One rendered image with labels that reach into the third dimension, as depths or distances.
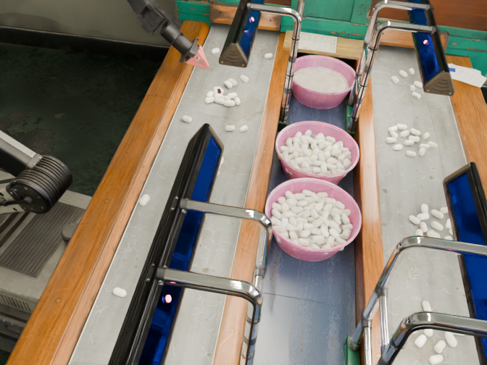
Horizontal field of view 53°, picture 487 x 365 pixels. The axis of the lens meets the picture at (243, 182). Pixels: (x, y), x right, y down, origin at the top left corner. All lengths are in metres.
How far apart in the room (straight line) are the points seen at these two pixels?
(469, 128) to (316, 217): 0.71
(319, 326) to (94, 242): 0.60
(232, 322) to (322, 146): 0.71
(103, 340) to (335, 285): 0.60
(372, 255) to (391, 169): 0.38
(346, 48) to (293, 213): 0.92
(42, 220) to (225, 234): 0.71
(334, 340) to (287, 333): 0.11
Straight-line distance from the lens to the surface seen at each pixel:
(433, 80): 1.39
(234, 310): 1.15
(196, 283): 0.76
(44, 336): 1.17
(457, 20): 2.22
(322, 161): 1.56
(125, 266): 1.26
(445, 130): 1.84
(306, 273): 1.33
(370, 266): 1.28
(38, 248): 1.69
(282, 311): 1.26
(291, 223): 1.35
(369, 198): 1.44
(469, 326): 0.82
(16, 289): 1.62
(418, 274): 1.34
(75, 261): 1.26
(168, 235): 0.82
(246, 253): 1.24
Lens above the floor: 1.75
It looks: 45 degrees down
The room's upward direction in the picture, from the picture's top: 5 degrees clockwise
